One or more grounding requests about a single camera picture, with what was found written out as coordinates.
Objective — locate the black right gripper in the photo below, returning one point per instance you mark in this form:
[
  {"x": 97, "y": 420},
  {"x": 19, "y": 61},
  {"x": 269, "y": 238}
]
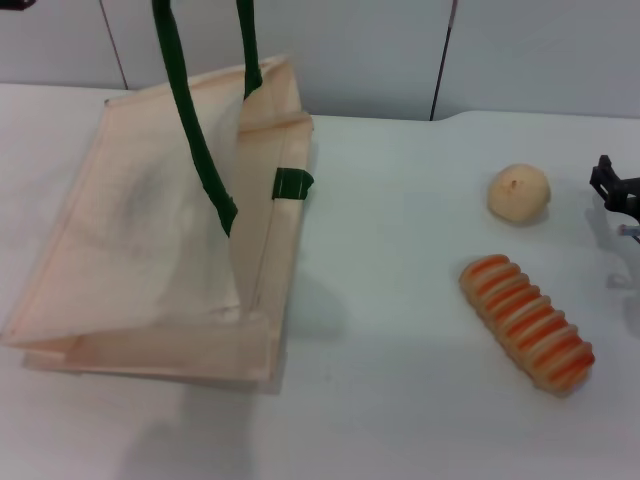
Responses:
[{"x": 632, "y": 197}]

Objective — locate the round pale pastry bun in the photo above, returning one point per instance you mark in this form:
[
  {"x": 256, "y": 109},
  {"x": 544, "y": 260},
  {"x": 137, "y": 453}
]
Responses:
[{"x": 520, "y": 195}]

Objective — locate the orange striped long bread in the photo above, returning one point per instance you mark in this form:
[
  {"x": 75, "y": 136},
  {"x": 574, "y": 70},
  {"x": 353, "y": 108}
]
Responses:
[{"x": 527, "y": 325}]

